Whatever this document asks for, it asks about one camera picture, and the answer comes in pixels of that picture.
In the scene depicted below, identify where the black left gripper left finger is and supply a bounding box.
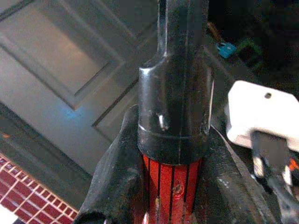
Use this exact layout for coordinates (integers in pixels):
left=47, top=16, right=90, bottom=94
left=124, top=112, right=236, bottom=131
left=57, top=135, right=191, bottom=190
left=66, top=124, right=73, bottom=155
left=74, top=104, right=150, bottom=224

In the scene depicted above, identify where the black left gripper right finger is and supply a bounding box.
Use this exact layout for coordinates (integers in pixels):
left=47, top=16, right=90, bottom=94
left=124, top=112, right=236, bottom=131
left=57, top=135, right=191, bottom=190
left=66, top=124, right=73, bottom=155
left=193, top=125, right=285, bottom=224

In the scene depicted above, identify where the yellow dustpan with red handle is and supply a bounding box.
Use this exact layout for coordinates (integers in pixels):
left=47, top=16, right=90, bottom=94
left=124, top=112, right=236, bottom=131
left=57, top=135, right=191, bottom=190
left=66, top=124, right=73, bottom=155
left=136, top=0, right=213, bottom=224

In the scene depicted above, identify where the dark panelled door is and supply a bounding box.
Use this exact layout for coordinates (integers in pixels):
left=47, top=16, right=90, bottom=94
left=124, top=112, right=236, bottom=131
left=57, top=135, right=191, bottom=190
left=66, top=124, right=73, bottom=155
left=0, top=0, right=162, bottom=175

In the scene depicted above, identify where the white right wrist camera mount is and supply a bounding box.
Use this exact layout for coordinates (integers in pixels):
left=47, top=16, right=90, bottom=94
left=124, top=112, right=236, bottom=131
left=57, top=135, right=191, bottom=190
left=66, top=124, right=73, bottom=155
left=225, top=80, right=299, bottom=153

